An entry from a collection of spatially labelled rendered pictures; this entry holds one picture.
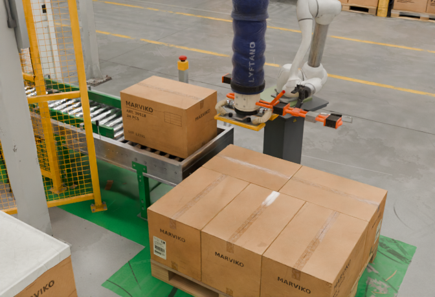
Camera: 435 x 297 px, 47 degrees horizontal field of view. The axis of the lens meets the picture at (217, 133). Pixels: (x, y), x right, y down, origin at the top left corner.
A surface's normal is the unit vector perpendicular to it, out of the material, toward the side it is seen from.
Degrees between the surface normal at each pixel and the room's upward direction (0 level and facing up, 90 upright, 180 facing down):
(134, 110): 90
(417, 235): 0
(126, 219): 0
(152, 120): 90
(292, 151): 90
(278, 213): 0
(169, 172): 90
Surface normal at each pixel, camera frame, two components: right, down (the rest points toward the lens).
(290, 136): 0.62, 0.36
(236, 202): 0.00, -0.89
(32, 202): 0.84, 0.25
